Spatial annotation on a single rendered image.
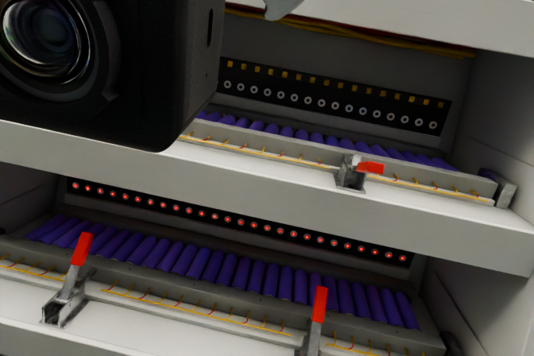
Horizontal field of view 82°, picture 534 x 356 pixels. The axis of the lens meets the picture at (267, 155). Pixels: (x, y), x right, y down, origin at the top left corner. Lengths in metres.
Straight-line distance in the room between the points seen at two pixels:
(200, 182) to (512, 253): 0.30
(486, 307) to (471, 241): 0.11
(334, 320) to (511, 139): 0.29
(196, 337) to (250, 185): 0.18
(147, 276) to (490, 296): 0.39
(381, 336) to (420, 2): 0.36
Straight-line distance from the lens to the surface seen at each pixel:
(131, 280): 0.44
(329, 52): 0.51
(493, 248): 0.36
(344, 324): 0.42
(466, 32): 0.36
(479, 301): 0.45
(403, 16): 0.34
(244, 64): 0.47
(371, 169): 0.24
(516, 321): 0.41
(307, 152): 0.34
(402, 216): 0.32
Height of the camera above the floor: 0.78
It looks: 2 degrees down
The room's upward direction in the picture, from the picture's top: 12 degrees clockwise
